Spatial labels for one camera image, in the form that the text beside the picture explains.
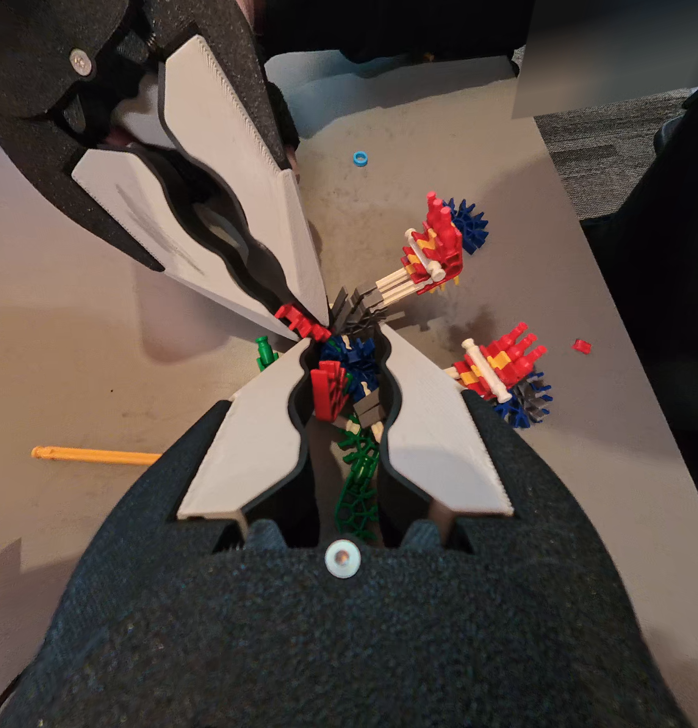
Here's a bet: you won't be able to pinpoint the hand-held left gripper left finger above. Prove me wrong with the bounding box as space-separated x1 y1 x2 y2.
176 337 315 521

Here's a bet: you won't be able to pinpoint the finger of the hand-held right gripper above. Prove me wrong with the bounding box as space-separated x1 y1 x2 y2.
157 34 332 328
69 147 303 343

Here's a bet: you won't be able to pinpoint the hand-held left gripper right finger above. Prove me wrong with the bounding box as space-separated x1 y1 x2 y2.
376 323 515 518

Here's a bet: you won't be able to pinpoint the multicolour toy construction model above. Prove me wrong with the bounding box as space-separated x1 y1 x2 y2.
254 191 463 541

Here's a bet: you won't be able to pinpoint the red fan-shaped toy connector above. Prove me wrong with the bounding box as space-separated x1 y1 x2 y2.
274 303 333 343

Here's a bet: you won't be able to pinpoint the blue and grey snowflake connectors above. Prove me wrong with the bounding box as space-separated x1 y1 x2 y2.
493 371 553 430

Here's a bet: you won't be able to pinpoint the red yellow toy leg assembly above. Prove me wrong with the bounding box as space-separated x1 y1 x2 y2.
443 322 549 402

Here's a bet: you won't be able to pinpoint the long orange toy rod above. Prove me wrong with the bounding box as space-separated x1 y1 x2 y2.
31 446 163 466

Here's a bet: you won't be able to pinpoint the blue snowflake toy connector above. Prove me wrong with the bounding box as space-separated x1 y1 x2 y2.
443 196 491 257

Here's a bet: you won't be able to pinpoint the person's dark clothed legs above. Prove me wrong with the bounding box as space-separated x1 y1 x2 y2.
581 84 698 513

